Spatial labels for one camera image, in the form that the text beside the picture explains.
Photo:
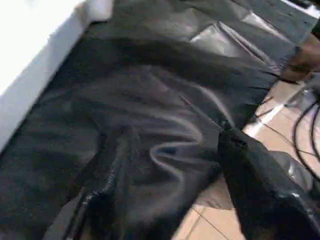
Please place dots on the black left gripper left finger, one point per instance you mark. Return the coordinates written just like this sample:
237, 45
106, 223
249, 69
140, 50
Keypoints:
110, 187

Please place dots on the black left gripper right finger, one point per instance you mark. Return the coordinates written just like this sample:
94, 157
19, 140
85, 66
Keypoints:
262, 190

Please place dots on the white upturned plastic table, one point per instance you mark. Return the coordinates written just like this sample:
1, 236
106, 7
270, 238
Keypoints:
30, 50

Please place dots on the grey metal leg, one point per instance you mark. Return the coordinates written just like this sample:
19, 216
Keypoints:
300, 91

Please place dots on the black glossy mat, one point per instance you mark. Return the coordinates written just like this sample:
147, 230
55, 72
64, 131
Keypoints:
150, 87

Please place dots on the white flat panel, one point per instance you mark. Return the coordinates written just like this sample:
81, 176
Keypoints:
312, 10

